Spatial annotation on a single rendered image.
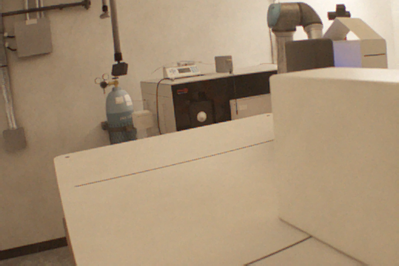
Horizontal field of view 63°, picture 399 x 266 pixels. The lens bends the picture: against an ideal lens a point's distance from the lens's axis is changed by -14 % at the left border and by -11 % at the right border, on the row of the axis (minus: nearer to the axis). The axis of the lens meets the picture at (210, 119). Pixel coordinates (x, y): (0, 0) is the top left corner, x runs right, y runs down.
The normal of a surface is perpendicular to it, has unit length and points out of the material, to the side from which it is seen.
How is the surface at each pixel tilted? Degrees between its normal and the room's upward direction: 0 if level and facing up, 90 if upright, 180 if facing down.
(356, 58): 90
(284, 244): 0
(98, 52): 90
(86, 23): 90
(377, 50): 90
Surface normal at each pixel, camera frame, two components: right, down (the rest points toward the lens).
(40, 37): 0.45, 0.12
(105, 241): -0.11, -0.98
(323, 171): -0.89, 0.18
